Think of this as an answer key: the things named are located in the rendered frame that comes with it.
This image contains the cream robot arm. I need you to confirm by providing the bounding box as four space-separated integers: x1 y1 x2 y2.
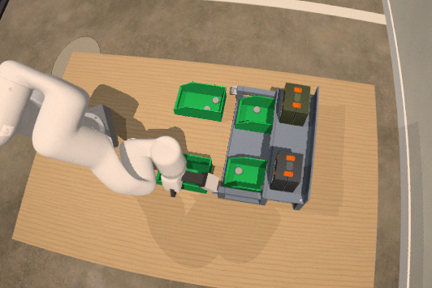
0 60 219 196

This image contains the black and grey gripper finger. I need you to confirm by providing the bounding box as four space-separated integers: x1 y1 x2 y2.
171 184 184 197

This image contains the green bin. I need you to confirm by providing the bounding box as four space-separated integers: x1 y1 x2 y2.
235 96 276 134
223 157 267 193
175 82 227 122
156 153 213 194

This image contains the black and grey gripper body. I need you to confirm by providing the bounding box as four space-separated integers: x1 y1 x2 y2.
162 174 184 192

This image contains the grey metal shelf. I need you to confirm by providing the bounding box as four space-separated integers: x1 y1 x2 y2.
212 85 319 210

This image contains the dark grey case with orange latches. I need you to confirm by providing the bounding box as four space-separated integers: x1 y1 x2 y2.
270 150 304 192

